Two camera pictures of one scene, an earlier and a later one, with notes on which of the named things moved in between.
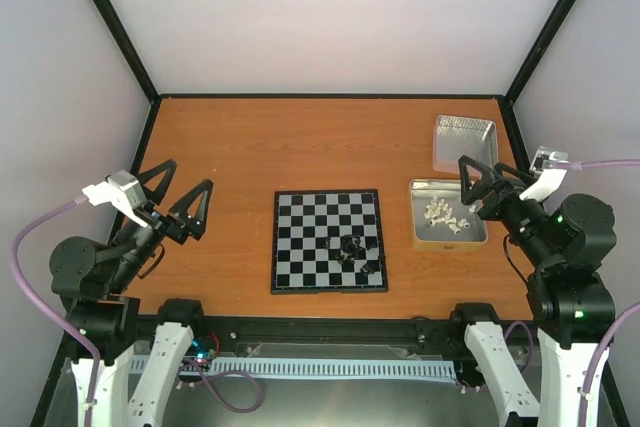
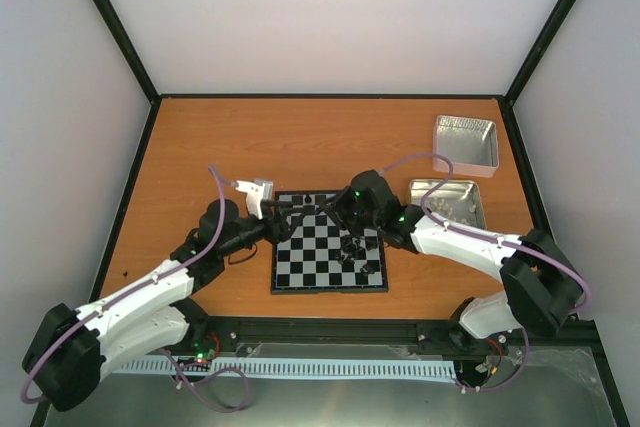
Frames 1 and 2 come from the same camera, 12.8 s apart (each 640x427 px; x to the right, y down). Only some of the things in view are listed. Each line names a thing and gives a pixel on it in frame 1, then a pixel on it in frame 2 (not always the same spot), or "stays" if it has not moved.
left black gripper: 183,229 to 283,233
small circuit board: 204,349 stays
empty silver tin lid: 457,136 stays
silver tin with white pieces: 440,221 stays
